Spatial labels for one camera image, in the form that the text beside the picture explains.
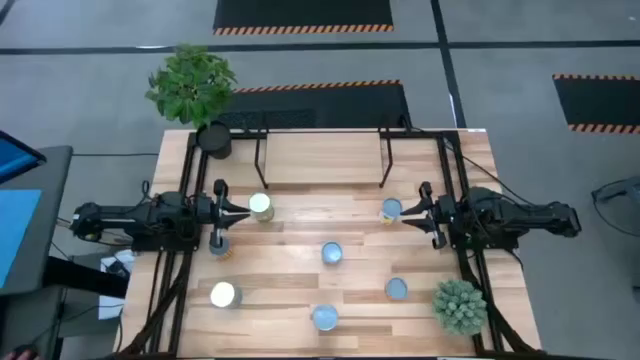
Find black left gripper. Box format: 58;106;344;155
197;178;252;248

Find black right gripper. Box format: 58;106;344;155
400;181;455;250

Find pears label tin can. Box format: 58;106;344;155
248;192;276;223

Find white red-yellow label tin can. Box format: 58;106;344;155
378;197;404;226

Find orange spotted label tin can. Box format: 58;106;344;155
208;234;235;262

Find pale label tin can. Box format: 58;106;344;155
384;277;409;301

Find tomatoes label tin can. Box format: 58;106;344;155
209;281;244;310

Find blue red label tin can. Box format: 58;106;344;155
310;303;340;332

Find wooden shelf black metal legs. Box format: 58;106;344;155
253;127;395;190

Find small pale green succulent plant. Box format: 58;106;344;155
431;278;489;337

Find black hazard-striped floor mat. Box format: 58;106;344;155
213;0;395;36
219;79;412;130
552;73;640;135

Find leafy green plant black pot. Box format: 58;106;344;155
144;43;239;160

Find white paper sheets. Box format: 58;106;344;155
98;249;136;321

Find black desk crossbar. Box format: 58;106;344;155
42;256;130;300

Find grey desk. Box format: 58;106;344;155
0;145;74;296

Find blue sheet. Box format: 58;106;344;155
0;188;43;289

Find computer monitor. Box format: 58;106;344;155
0;129;48;185

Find person's hand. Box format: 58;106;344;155
0;348;42;360

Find black cable off table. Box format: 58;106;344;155
397;114;526;206

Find black aluminium table frame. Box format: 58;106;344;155
114;128;546;359

